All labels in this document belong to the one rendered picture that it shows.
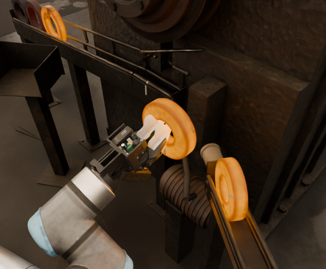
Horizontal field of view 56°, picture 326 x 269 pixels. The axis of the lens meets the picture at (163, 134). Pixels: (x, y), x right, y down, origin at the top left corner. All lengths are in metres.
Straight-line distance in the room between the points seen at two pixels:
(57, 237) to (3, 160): 1.39
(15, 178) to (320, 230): 1.58
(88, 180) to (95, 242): 0.12
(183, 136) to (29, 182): 1.26
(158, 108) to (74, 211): 0.28
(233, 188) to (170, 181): 0.35
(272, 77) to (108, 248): 0.59
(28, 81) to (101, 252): 0.95
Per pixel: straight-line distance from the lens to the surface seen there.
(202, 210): 0.97
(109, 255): 0.63
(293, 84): 0.87
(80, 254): 0.63
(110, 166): 0.63
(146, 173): 0.73
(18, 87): 1.40
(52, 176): 1.79
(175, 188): 1.01
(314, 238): 1.65
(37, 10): 1.76
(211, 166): 0.83
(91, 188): 0.62
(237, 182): 0.71
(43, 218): 0.64
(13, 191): 1.81
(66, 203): 0.63
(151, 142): 0.67
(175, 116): 0.67
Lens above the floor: 1.33
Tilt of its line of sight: 44 degrees down
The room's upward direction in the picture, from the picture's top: straight up
